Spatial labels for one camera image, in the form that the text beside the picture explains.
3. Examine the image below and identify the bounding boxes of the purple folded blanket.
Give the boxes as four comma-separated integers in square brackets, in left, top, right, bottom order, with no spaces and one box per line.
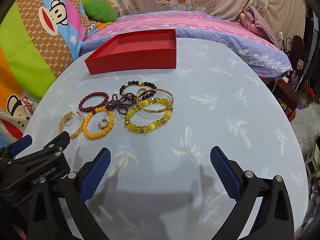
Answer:
[237,5,279,47]

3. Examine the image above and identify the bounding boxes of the wide gold open ring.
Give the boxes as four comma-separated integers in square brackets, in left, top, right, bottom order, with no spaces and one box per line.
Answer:
[96,119,110,130]

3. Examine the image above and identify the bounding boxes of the beige floral bed sheet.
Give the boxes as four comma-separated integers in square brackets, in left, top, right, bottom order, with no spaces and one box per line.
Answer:
[89,0,307,48]

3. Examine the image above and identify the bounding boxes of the gold chain bracelet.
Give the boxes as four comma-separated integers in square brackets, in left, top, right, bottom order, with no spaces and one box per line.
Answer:
[59,111,85,139]

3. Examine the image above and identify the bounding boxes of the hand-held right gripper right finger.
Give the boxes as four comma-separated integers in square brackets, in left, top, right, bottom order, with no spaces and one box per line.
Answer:
[211,147,294,240]

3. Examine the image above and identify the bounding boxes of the pink and blue floral pillow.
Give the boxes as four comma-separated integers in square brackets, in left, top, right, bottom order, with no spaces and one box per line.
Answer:
[79,10,293,77]

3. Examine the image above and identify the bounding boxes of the colourful monkey print blanket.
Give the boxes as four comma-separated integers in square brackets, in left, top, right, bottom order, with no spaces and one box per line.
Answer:
[0,0,100,145]

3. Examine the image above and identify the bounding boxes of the red cardboard box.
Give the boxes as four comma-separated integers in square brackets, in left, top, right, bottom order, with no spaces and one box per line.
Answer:
[84,29,177,75]

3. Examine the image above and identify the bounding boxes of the dark brown bag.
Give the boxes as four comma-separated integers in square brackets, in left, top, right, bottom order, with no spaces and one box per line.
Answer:
[274,79,299,110]

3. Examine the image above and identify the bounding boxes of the dark red bead bracelet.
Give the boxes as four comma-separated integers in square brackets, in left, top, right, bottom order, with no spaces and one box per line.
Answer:
[79,92,110,112]

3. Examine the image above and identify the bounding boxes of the purple small-bead bracelet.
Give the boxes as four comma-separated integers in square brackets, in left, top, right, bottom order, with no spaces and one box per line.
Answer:
[105,93,138,117]

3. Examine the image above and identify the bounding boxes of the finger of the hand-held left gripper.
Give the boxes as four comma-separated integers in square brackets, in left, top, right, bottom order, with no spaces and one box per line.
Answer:
[5,134,33,157]
[15,131,72,167]

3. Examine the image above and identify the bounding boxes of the large yellow crystal bead bracelet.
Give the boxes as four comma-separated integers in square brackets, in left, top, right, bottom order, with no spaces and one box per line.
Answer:
[124,97,174,134]

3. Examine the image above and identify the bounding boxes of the gold bangle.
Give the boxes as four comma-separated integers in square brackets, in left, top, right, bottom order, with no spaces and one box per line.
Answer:
[137,88,175,115]

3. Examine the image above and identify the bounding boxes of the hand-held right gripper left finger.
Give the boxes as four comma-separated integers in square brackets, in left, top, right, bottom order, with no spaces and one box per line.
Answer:
[27,148,111,240]

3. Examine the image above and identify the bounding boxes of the white stool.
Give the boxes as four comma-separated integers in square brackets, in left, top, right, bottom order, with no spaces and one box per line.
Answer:
[304,150,320,178]

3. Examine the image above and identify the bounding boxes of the green pillow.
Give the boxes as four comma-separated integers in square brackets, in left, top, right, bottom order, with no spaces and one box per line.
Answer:
[84,0,117,22]

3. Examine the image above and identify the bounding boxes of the orange-yellow round bead bracelet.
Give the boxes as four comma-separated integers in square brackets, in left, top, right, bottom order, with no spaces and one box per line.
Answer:
[82,107,115,139]

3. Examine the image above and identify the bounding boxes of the black bead bracelet gold charms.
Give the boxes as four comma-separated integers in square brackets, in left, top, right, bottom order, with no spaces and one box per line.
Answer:
[119,80,157,100]

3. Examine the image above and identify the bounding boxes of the white cable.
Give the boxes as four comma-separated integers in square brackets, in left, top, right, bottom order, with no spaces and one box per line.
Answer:
[271,0,285,47]

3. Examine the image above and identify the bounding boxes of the dark wooden chair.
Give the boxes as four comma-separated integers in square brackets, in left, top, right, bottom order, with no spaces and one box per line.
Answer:
[287,35,306,90]

